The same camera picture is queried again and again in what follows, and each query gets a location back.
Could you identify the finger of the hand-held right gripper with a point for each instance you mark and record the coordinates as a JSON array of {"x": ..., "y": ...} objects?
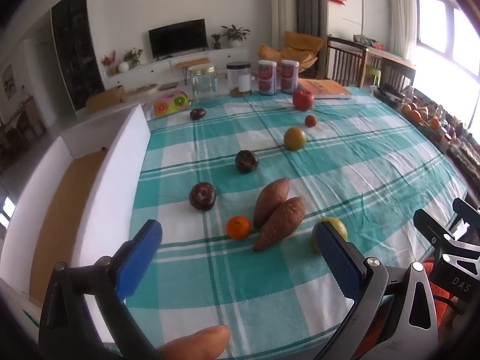
[
  {"x": 431, "y": 227},
  {"x": 467, "y": 212}
]

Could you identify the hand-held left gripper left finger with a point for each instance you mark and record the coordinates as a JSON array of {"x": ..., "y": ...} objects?
[{"x": 139, "y": 258}]

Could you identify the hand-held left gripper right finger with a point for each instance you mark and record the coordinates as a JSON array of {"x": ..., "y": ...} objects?
[{"x": 337, "y": 260}]

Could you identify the yellow green citrus fruit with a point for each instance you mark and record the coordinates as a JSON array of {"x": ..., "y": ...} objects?
[{"x": 337, "y": 227}]

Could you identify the reddish brown sweet potato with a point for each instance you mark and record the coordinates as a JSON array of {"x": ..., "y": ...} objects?
[
  {"x": 272, "y": 202},
  {"x": 281, "y": 225}
]

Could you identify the white cardboard box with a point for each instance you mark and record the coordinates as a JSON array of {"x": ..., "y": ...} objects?
[{"x": 120, "y": 165}]

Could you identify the patterned blanket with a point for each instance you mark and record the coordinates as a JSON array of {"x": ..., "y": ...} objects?
[{"x": 465, "y": 157}]

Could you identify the green checked tablecloth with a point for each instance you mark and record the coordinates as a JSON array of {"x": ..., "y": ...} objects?
[{"x": 356, "y": 180}]

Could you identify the dark purple mangosteen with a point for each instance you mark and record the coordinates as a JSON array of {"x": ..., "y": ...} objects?
[
  {"x": 246, "y": 161},
  {"x": 197, "y": 114},
  {"x": 202, "y": 196}
]

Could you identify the orange fruit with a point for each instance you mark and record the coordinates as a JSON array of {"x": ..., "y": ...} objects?
[
  {"x": 414, "y": 115},
  {"x": 434, "y": 122}
]

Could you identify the small orange tangerine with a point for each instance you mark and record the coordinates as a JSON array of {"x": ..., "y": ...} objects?
[
  {"x": 238, "y": 228},
  {"x": 310, "y": 120}
]

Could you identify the large green yellow orange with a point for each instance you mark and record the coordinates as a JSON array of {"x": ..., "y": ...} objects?
[{"x": 294, "y": 138}]

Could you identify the fruit print packet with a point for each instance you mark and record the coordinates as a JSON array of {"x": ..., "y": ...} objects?
[{"x": 170, "y": 104}]

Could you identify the tan wooden box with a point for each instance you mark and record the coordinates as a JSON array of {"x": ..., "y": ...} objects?
[{"x": 105, "y": 99}]

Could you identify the red apple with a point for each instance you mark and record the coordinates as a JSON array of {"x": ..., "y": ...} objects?
[{"x": 303, "y": 100}]

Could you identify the green plastic stool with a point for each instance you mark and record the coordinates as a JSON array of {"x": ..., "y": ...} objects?
[{"x": 373, "y": 73}]

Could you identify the wooden tray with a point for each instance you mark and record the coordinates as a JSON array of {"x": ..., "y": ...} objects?
[{"x": 142, "y": 90}]

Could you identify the wooden desk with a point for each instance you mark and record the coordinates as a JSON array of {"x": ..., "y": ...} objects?
[{"x": 390, "y": 58}]

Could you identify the orange book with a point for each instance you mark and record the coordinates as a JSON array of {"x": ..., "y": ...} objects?
[{"x": 326, "y": 88}]

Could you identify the glass jar with gold lid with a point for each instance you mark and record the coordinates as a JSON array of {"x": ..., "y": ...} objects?
[{"x": 202, "y": 84}]

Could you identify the window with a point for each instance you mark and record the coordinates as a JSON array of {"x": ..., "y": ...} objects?
[{"x": 435, "y": 26}]

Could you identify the dark wooden chair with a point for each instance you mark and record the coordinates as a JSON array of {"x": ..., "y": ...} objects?
[{"x": 343, "y": 60}]

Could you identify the white red printed can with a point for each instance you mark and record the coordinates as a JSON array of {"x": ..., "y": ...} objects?
[
  {"x": 289, "y": 77},
  {"x": 267, "y": 78}
]

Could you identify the white television cabinet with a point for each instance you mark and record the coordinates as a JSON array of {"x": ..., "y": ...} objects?
[{"x": 157, "y": 69}]

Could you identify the white round vase with plant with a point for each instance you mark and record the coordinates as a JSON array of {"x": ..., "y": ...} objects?
[{"x": 123, "y": 66}]

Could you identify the red flowers in vase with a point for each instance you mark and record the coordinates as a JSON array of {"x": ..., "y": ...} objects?
[{"x": 108, "y": 62}]

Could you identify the wooden stool with metal legs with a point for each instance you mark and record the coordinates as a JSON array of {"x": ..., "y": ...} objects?
[{"x": 192, "y": 62}]

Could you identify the clear plastic jar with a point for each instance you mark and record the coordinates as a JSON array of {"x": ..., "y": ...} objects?
[{"x": 238, "y": 78}]

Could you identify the white curtain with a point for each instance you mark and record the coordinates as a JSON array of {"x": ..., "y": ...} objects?
[{"x": 401, "y": 11}]

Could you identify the orange beanbag chair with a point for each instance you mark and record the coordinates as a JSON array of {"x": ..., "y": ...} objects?
[{"x": 300, "y": 47}]

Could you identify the black display cabinet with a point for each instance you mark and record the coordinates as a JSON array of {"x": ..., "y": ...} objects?
[{"x": 77, "y": 48}]

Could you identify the black flat television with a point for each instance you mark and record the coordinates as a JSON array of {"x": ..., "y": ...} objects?
[{"x": 178, "y": 38}]

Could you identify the small potted plant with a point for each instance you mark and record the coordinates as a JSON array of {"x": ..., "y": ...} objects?
[{"x": 216, "y": 41}]

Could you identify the green potted plant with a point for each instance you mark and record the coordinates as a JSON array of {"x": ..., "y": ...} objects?
[{"x": 235, "y": 34}]

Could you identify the grey curtain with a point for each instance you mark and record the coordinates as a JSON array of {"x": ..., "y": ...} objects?
[{"x": 309, "y": 3}]

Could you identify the white standing air conditioner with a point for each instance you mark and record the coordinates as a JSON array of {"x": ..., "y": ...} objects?
[{"x": 283, "y": 7}]

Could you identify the framed wall picture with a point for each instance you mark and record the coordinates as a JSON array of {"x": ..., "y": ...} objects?
[{"x": 9, "y": 82}]

